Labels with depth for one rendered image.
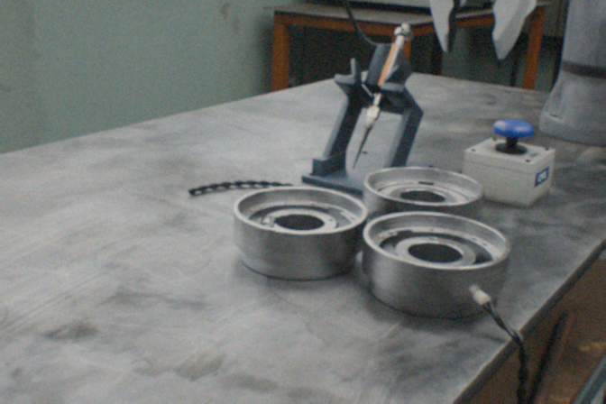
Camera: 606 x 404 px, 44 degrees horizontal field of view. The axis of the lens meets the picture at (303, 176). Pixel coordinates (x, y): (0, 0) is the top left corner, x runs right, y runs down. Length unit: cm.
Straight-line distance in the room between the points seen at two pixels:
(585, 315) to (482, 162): 44
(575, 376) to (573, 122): 32
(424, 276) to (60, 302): 25
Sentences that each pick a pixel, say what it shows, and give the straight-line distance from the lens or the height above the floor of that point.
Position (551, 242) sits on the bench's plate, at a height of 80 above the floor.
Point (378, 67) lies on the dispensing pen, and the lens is 80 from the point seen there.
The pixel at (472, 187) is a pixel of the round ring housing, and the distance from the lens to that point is 70.
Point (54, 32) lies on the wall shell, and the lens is 236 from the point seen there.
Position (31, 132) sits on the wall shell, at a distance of 235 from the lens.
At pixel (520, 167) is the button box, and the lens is 76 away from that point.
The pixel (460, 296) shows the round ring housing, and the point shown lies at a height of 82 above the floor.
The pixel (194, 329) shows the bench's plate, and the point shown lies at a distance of 50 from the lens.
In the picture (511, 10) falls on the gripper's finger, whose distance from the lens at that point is 66.
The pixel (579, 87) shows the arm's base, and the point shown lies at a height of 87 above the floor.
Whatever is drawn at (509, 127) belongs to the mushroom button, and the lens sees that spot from 77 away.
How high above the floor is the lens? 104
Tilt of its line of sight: 18 degrees down
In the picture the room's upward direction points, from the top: 2 degrees clockwise
